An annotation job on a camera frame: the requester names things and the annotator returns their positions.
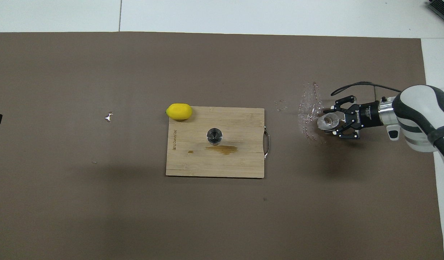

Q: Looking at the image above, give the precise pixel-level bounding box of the clear glass cup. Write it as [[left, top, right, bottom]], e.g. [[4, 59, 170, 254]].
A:
[[317, 113, 340, 131]]

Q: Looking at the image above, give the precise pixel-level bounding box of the steel double jigger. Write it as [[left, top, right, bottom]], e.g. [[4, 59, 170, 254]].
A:
[[206, 128, 223, 146]]

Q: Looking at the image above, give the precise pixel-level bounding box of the brown table mat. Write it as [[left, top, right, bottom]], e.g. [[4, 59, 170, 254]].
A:
[[0, 32, 444, 260]]

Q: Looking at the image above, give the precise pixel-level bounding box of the yellow lemon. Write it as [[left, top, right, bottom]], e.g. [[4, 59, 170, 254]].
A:
[[166, 103, 193, 120]]

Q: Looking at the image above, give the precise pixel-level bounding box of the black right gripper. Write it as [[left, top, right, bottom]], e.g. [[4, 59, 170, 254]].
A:
[[323, 95, 384, 140]]

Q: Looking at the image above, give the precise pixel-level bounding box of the wooden cutting board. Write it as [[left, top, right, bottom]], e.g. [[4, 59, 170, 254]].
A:
[[166, 107, 270, 179]]

